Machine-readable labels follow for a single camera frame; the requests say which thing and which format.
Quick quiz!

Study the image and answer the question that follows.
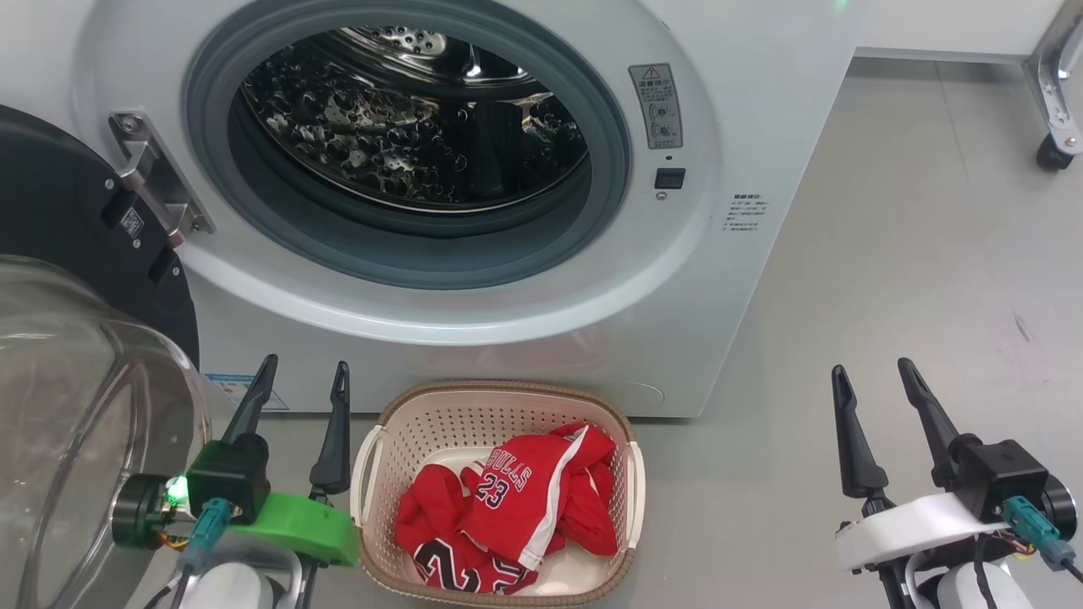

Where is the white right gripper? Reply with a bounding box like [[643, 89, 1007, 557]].
[[831, 358, 1012, 572]]

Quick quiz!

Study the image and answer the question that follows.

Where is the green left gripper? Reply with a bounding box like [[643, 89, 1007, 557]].
[[222, 354, 362, 568]]

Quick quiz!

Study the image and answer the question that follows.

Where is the red basketball jersey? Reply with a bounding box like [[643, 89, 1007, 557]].
[[394, 421, 620, 595]]

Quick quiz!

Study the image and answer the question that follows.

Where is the round black glass washer door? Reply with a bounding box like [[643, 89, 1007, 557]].
[[0, 103, 212, 609]]

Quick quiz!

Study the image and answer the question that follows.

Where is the cream perforated laundry basket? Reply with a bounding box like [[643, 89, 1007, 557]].
[[350, 381, 646, 609]]

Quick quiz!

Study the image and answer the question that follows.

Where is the white front-load washing machine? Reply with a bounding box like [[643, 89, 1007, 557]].
[[0, 0, 868, 420]]

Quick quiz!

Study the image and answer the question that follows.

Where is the metal door hinge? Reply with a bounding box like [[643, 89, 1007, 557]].
[[107, 110, 215, 248]]

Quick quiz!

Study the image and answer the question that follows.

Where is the stainless steel washing machine drum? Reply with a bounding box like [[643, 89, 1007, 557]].
[[239, 25, 591, 212]]

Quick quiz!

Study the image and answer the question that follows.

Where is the blue energy label sticker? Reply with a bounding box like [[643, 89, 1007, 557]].
[[206, 374, 290, 413]]

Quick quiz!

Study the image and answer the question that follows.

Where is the grey warning label sticker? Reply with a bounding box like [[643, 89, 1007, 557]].
[[628, 63, 684, 151]]

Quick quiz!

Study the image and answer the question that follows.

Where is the white partition panel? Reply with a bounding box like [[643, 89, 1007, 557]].
[[855, 0, 1071, 64]]

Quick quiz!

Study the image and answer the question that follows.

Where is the teal connector cable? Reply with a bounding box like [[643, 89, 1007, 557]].
[[1003, 495, 1083, 584], [144, 497, 232, 609]]

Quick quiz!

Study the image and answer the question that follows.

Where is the metal bracket leg with caster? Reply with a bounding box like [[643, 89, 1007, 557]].
[[1022, 0, 1083, 173]]

